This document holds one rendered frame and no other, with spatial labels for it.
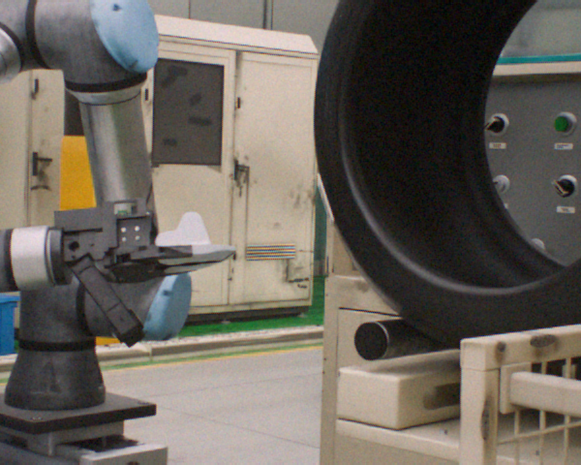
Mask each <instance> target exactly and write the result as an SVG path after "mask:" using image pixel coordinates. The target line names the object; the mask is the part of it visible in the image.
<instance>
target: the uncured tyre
mask: <svg viewBox="0 0 581 465"><path fill-rule="evenodd" d="M537 1H538V0H339V1H337V3H336V6H335V9H334V12H333V14H332V17H331V20H330V23H329V25H328V29H327V32H326V36H325V40H324V43H322V47H321V56H320V60H319V66H318V71H317V78H316V87H315V97H314V143H315V152H316V161H317V168H318V173H319V174H320V177H321V184H322V187H323V190H324V192H325V195H326V198H327V202H328V205H330V208H331V212H332V215H333V218H334V228H335V230H336V232H337V234H338V236H339V238H340V240H341V242H342V244H343V246H344V249H345V251H346V252H347V254H348V256H349V258H350V259H352V262H353V263H354V265H355V266H356V268H357V270H358V272H359V273H360V274H361V276H362V277H363V278H364V280H365V281H366V282H367V284H368V285H369V286H370V287H372V288H373V291H374V292H375V293H376V294H377V295H378V296H379V297H380V298H381V299H382V301H383V302H385V303H386V304H387V305H388V306H390V307H391V308H392V310H393V311H394V312H395V313H396V314H398V315H399V316H400V317H401V318H402V319H404V320H405V321H407V322H409V323H410V324H412V325H413V327H415V328H416V329H418V330H419V331H421V332H424V333H425V334H427V335H429V336H431V337H433V338H434V339H436V340H439V342H442V343H444V344H446V345H447V346H450V347H453V348H456V349H458V350H461V341H462V340H465V339H473V338H479V337H487V336H494V335H502V334H509V333H516V332H525V331H532V330H540V329H547V328H554V327H562V326H576V325H581V257H580V259H579V260H578V261H576V262H575V263H572V264H567V263H564V262H561V261H559V260H557V258H556V257H554V256H552V255H550V254H548V253H547V252H546V251H544V250H543V249H542V248H539V247H538V246H537V245H536V244H535V242H534V241H533V240H531V239H530V238H529V237H527V236H526V234H525V233H524V232H523V231H522V230H521V229H520V228H519V225H518V224H517V223H515V221H514V220H513V219H512V217H511V216H510V214H509V213H508V211H507V210H506V208H505V204H504V202H503V201H502V200H501V198H500V196H499V194H498V192H497V190H496V186H495V183H494V181H493V178H492V175H491V171H490V167H489V163H488V158H487V153H485V148H486V144H484V139H485V108H486V99H487V94H488V89H489V83H490V82H491V79H492V76H493V74H494V70H495V67H496V64H497V61H498V58H500V56H501V53H502V51H503V49H504V47H505V43H506V41H508V39H509V38H510V36H511V33H512V32H513V30H514V29H515V27H516V26H518V23H519V22H520V20H521V19H522V18H523V16H524V15H526V14H527V12H528V10H529V9H530V8H531V7H532V6H533V5H535V3H536V2H537Z"/></svg>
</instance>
